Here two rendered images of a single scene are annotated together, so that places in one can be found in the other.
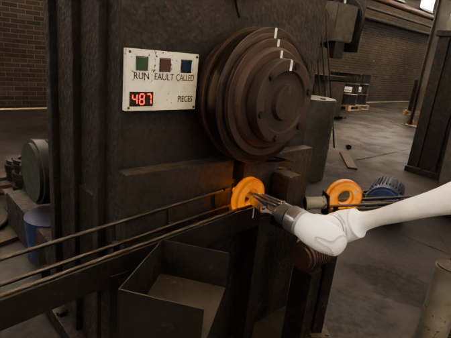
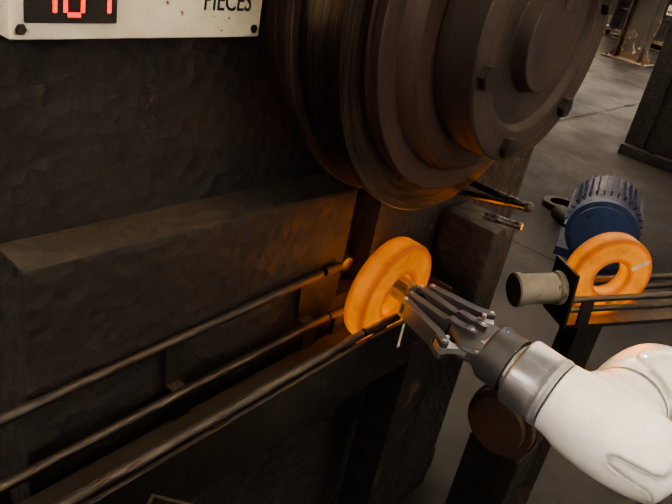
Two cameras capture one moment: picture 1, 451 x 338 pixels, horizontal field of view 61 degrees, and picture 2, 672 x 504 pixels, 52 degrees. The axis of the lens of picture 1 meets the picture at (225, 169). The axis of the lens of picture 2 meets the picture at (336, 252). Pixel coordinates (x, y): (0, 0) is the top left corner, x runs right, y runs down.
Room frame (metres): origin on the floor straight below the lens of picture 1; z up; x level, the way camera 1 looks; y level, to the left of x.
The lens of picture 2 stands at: (0.56, 0.12, 1.21)
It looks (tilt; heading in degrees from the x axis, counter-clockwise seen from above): 27 degrees down; 351
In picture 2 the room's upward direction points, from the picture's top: 12 degrees clockwise
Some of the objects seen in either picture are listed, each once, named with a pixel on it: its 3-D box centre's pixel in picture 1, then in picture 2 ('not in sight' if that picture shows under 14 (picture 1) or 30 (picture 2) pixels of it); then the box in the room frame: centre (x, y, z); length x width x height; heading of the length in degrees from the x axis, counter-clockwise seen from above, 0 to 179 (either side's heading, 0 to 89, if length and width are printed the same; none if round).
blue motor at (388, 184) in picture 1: (385, 196); (603, 217); (3.23, -1.44, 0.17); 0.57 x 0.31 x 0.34; 154
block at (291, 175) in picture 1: (282, 198); (460, 277); (1.55, -0.26, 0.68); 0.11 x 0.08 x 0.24; 44
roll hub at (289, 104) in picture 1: (281, 102); (535, 32); (1.31, -0.16, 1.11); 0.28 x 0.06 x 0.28; 134
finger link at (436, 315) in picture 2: (263, 203); (437, 320); (1.31, -0.15, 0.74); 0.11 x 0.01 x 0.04; 45
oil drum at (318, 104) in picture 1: (303, 135); not in sight; (4.24, -0.83, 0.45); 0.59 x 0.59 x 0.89
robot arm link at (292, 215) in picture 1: (295, 220); (533, 380); (1.21, -0.26, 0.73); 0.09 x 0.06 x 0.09; 134
